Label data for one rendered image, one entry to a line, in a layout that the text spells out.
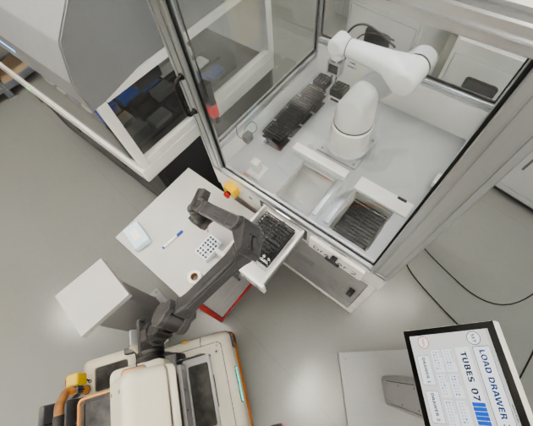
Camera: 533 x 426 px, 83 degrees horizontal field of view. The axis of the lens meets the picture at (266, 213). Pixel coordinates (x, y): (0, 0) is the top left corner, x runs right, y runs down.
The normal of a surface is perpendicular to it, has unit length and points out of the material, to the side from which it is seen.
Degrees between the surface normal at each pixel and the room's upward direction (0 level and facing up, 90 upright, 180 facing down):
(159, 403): 42
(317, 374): 0
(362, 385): 3
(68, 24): 90
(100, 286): 0
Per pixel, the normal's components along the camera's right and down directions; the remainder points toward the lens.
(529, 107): -0.62, 0.72
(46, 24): -0.47, 0.13
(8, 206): -0.08, -0.45
